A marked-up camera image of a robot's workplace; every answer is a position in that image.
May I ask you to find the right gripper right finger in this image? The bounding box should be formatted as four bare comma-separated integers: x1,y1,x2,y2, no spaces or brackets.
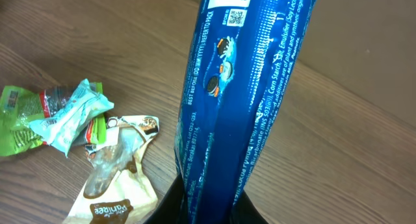
231,191,268,224

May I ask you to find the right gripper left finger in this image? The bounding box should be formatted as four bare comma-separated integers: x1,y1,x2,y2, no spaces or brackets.
144,175,189,224

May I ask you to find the beige brown snack packet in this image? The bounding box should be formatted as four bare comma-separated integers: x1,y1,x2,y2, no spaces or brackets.
64,115,160,224

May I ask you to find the light teal snack packet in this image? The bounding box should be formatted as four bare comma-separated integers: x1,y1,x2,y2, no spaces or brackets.
29,79,114,155

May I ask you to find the blue snack bar wrapper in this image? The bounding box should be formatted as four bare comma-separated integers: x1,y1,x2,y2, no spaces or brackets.
174,0,316,223

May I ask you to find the green snack packet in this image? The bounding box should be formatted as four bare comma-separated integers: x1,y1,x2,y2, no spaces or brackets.
1,82,107,156

